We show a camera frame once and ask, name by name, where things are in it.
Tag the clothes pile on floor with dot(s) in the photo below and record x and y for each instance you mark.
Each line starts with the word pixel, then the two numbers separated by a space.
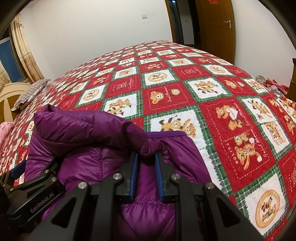
pixel 272 85

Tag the white wall switch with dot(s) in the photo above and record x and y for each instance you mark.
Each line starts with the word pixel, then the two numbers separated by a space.
pixel 144 16

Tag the metal door handle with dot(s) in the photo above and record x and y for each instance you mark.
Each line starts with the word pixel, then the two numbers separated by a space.
pixel 229 23

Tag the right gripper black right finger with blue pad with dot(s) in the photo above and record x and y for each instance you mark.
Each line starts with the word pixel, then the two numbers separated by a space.
pixel 202 212

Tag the beige curtain right panel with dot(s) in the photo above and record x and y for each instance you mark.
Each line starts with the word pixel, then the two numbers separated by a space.
pixel 23 50

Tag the brown door frame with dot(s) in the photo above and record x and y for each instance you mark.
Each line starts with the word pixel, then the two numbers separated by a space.
pixel 184 22

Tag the brown wooden door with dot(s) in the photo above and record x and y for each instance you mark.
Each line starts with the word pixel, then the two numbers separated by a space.
pixel 216 36

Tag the red paper door decoration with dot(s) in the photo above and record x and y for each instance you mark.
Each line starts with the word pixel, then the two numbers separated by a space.
pixel 213 1

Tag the cream wooden headboard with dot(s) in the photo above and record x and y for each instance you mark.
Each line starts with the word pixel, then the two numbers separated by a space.
pixel 9 95

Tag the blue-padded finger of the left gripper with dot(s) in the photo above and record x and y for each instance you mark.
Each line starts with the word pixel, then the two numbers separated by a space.
pixel 16 172

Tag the dark wooden dresser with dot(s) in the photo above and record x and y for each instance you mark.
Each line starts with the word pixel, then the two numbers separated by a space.
pixel 291 94

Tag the red patchwork bear bedspread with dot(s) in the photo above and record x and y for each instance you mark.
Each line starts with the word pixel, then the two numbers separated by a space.
pixel 244 133

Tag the purple puffer jacket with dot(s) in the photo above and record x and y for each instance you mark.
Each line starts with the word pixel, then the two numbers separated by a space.
pixel 94 144

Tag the striped grey pillow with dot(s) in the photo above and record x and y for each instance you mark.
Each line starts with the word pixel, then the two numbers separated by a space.
pixel 28 96

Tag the window with blue pane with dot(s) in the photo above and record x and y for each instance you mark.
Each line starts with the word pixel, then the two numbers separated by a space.
pixel 9 58

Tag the pink floral folded quilt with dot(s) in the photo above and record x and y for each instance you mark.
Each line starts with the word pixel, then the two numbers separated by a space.
pixel 5 128

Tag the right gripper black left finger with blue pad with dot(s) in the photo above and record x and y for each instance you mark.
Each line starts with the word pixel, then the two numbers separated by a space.
pixel 89 212

